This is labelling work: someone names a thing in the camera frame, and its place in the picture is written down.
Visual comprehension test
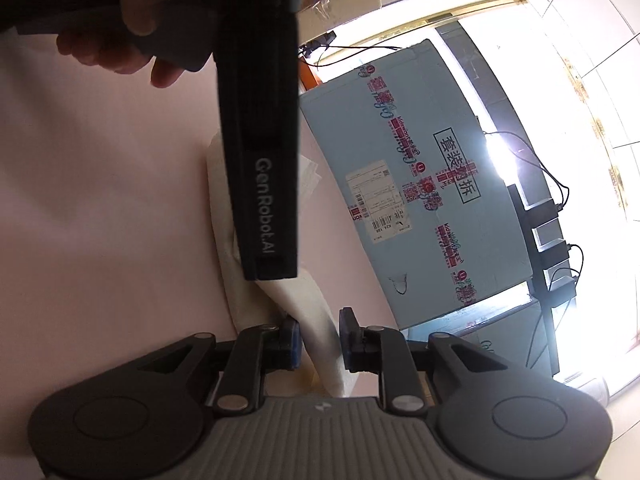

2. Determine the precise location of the open brown cardboard box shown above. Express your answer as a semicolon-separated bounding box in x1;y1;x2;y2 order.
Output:
295;0;383;43

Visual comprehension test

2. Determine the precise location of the thin black cable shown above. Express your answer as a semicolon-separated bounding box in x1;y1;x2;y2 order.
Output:
299;31;401;68

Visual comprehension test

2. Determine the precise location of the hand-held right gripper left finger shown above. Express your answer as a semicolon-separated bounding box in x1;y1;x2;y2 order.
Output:
135;312;303;412

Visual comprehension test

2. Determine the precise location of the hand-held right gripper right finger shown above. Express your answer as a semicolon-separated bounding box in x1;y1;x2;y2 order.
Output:
339;307;508;415

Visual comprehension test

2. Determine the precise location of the orange flat box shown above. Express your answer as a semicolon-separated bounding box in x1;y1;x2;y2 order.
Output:
299;55;322;95

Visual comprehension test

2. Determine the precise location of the white fabric shopping bag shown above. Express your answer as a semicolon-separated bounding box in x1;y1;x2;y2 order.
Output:
206;130;362;398

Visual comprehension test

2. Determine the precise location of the person's left hand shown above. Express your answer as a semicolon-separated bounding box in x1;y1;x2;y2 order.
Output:
56;0;181;88

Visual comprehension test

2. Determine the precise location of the black power adapter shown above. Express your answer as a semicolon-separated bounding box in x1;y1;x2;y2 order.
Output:
522;199;559;227
550;276;579;307
537;240;569;269

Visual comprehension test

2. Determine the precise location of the large light blue box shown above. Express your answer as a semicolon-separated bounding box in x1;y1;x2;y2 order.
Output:
298;38;533;331

